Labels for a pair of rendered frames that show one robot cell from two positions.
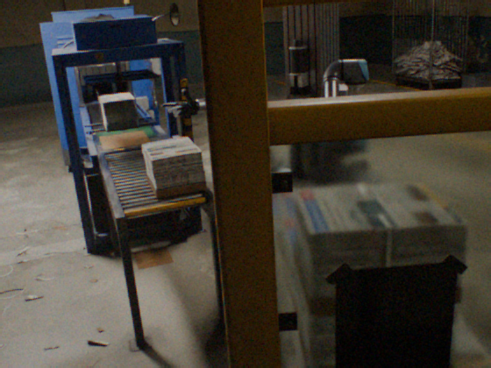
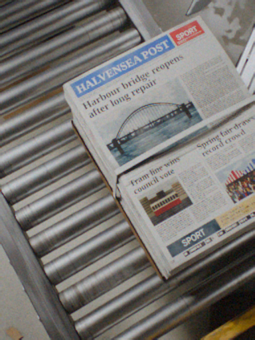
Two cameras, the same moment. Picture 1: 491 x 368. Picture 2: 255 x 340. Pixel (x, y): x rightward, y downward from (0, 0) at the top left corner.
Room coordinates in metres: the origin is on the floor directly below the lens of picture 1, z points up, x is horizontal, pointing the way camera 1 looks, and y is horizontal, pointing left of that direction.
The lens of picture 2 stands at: (2.58, 0.60, 1.82)
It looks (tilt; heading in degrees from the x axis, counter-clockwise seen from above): 74 degrees down; 339
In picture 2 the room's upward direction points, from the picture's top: 9 degrees clockwise
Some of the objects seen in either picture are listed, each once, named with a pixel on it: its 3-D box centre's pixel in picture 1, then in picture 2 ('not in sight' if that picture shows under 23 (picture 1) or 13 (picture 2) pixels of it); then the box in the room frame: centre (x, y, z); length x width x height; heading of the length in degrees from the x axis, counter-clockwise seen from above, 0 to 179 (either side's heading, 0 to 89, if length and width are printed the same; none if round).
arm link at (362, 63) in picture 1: (354, 108); not in sight; (2.82, -0.66, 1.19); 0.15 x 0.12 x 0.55; 79
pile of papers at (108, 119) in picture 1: (117, 110); not in sight; (4.63, 1.09, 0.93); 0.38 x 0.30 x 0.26; 18
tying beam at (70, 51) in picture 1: (116, 52); not in sight; (4.08, 0.92, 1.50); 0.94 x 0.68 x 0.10; 108
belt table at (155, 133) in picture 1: (128, 144); not in sight; (4.09, 0.92, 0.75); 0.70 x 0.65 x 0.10; 18
